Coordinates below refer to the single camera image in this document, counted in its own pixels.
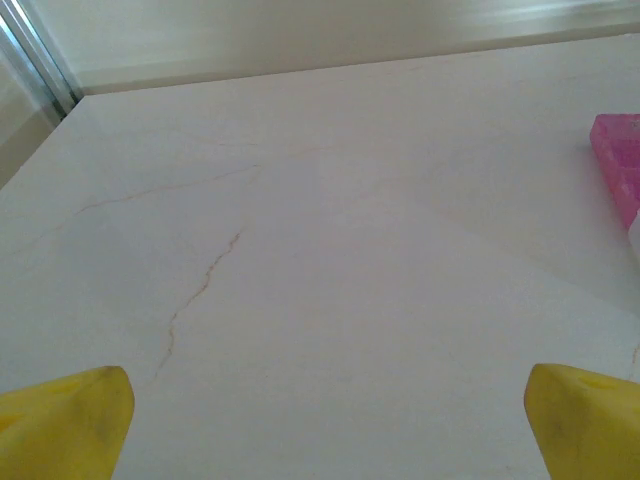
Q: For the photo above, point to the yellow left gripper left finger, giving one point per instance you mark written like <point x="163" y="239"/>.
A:
<point x="60" y="430"/>

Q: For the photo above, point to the aluminium frame post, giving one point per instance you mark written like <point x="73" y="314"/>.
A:
<point x="40" y="65"/>

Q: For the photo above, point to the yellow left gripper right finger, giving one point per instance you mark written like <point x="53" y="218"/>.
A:
<point x="590" y="430"/>

